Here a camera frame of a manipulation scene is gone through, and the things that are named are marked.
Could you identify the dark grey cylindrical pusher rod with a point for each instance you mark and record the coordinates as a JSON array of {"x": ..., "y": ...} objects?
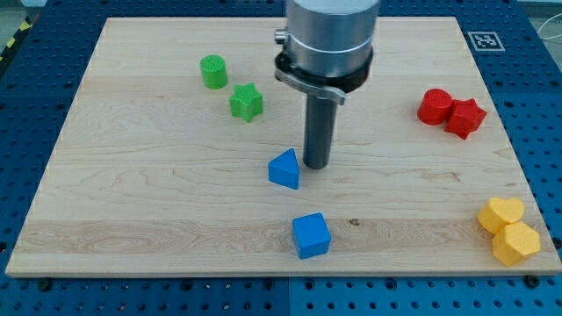
[{"x": 319, "y": 128}]

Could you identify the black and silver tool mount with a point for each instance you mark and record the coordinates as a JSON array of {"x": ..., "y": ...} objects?
[{"x": 327, "y": 65}]

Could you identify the blue triangle block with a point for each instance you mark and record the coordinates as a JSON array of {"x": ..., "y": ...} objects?
[{"x": 284, "y": 169}]

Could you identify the light wooden board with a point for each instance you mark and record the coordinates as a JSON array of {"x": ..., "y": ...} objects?
[{"x": 152, "y": 176}]

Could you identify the green star block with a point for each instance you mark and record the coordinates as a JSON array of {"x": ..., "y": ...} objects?
[{"x": 246, "y": 102}]

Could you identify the red cylinder block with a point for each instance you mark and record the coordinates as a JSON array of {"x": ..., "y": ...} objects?
[{"x": 435, "y": 107}]

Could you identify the green cylinder block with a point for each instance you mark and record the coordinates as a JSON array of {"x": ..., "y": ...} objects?
[{"x": 214, "y": 71}]

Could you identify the blue cube block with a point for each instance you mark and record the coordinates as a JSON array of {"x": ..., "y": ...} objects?
[{"x": 311, "y": 235}]

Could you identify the red star block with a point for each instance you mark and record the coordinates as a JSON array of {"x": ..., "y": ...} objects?
[{"x": 465, "y": 117}]

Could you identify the white fiducial marker tag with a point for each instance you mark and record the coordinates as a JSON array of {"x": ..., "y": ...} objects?
[{"x": 483, "y": 41}]

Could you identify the yellow heart block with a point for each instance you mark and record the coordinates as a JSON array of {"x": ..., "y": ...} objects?
[{"x": 499, "y": 212}]

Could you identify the yellow hexagon block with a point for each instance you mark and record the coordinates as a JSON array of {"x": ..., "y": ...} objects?
[{"x": 515, "y": 243}]

